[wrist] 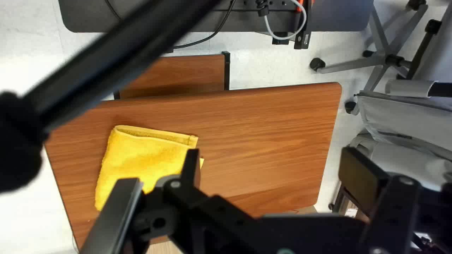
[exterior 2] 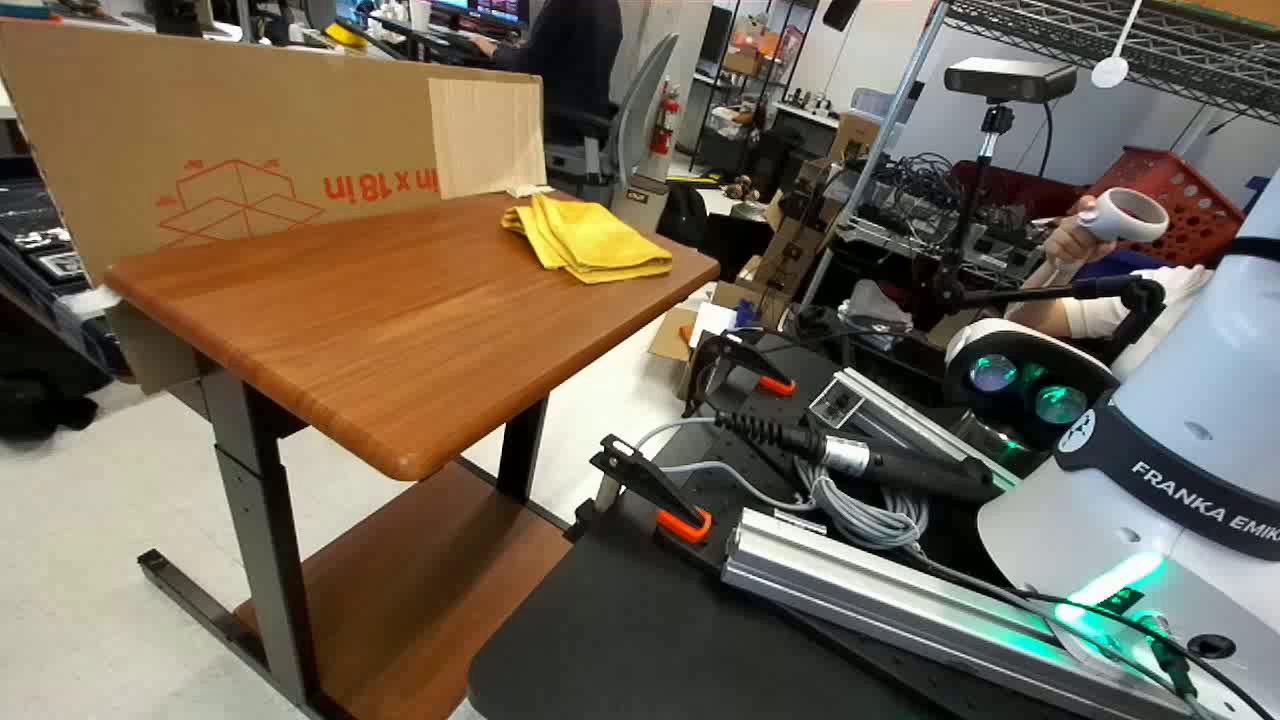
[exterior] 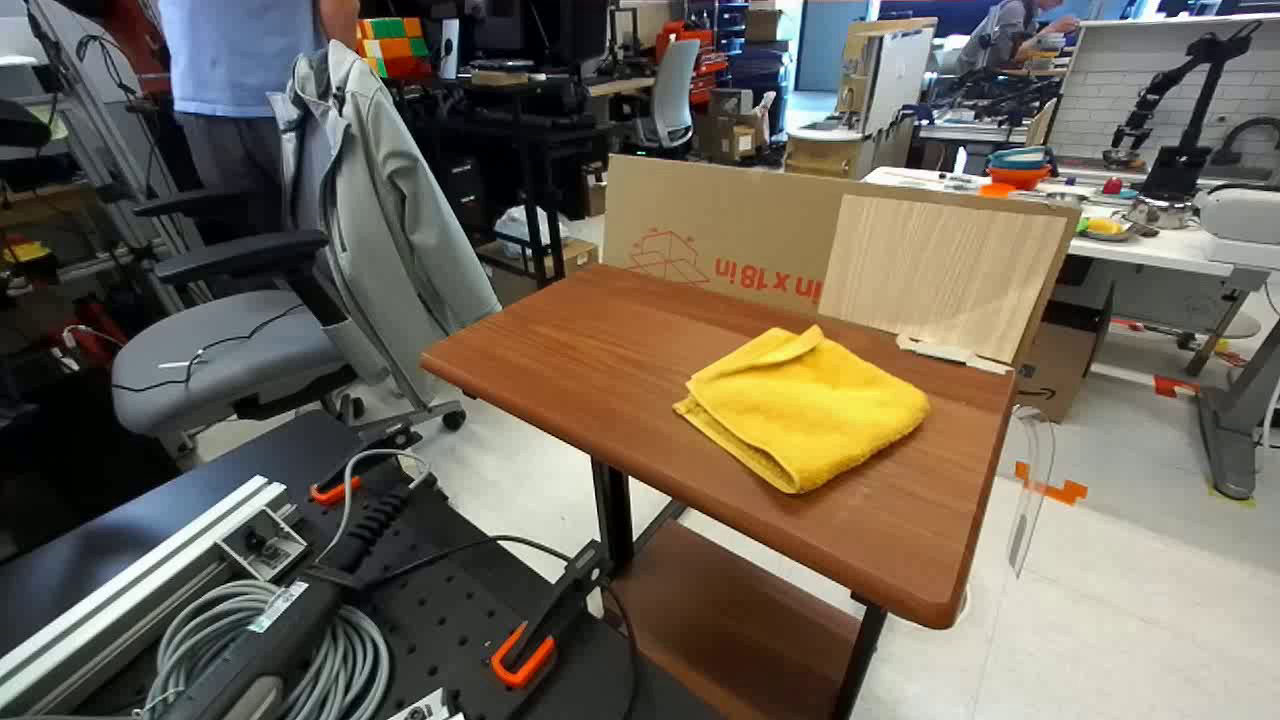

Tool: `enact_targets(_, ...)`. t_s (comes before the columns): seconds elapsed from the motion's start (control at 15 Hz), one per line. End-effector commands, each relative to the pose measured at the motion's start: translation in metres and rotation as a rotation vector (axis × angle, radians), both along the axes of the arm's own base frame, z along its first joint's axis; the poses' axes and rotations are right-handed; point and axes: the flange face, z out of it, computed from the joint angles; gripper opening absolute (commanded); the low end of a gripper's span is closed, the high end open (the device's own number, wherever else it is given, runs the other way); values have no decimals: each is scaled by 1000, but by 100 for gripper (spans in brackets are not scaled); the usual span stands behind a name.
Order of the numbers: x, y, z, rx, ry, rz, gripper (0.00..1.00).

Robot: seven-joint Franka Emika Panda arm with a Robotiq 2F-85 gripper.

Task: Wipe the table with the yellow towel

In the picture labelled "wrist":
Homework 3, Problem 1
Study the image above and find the black orange clamp bracket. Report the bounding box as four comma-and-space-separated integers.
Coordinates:
294, 0, 315, 50

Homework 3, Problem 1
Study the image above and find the yellow terry towel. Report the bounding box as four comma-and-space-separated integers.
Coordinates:
94, 124, 207, 211

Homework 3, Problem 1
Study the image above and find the grey looped cable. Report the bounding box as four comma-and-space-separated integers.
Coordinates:
263, 0, 308, 40

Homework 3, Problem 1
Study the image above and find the thick black cable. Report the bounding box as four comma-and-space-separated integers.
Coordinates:
0, 0, 224, 194

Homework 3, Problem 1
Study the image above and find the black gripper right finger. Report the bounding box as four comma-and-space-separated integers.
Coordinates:
338, 145, 452, 254

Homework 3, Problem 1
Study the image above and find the dark grey desk panel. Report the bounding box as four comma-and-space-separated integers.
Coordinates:
58, 0, 376, 33

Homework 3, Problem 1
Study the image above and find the grey office chair base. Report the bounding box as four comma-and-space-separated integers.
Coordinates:
308, 0, 452, 114

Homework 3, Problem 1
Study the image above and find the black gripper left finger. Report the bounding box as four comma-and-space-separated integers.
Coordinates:
78, 146, 266, 254

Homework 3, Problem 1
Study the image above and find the thin black cable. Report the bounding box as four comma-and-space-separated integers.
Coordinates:
174, 0, 238, 50

